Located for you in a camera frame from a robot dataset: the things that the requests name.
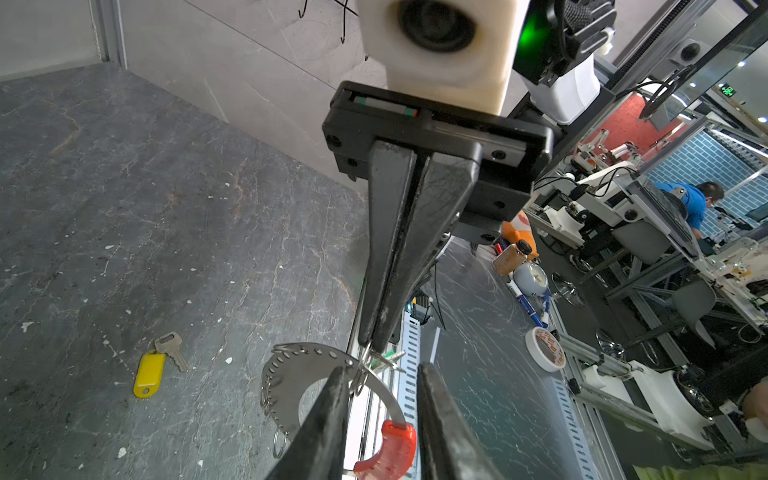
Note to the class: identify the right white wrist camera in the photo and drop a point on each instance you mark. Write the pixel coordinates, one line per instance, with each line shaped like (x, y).
(459, 53)

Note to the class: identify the brown glass bottle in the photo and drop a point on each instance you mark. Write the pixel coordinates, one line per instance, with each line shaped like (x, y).
(512, 257)

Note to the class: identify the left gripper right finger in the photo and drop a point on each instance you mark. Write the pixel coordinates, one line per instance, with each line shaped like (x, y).
(448, 447)

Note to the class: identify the person in blue shirt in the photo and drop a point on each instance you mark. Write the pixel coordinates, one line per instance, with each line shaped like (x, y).
(696, 199)

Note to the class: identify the black wire hook rack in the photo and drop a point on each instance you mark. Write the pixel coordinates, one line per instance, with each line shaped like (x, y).
(333, 27)

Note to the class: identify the white tape roll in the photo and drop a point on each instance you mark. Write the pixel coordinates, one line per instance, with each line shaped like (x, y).
(545, 350)

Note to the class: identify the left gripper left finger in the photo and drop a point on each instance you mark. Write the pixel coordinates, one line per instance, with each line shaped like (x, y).
(317, 452)

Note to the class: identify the yellow key tag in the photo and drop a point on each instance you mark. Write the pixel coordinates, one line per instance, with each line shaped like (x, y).
(152, 364)

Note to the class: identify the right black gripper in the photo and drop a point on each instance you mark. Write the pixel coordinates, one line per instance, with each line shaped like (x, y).
(414, 201)

